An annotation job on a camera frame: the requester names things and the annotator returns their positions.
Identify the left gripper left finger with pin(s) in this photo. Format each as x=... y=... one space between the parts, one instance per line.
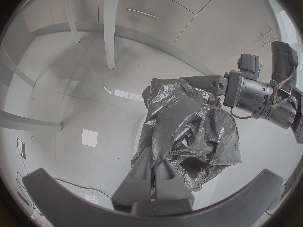
x=135 y=185

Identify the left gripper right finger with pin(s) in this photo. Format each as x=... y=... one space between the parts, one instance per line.
x=170 y=188

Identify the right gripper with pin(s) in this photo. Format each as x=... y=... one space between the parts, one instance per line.
x=251 y=96

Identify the black plastic bag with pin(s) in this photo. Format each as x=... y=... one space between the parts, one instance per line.
x=189 y=126

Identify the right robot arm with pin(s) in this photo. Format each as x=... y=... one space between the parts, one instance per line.
x=284 y=63

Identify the white trash bin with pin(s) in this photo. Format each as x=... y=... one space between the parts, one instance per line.
x=142 y=130

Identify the grey padded white-framed chair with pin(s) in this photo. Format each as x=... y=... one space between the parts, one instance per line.
x=110 y=32

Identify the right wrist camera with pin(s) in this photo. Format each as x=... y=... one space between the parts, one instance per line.
x=248 y=64

